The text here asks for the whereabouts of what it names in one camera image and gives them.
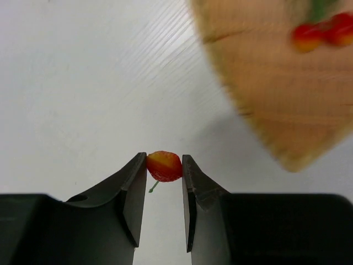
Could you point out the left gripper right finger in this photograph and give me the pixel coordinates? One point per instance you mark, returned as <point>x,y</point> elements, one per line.
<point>262,228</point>

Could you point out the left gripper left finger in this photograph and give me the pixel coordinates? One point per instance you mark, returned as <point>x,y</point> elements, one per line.
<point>101,225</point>

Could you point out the single fake red cherry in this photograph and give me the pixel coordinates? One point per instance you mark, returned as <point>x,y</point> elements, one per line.
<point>164,167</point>

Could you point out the fake cherry sprig with leaves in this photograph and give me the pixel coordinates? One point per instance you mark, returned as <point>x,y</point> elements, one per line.
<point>320,22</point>

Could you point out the woven bamboo fruit basket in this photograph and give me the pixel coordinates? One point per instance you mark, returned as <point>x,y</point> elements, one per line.
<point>298,104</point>

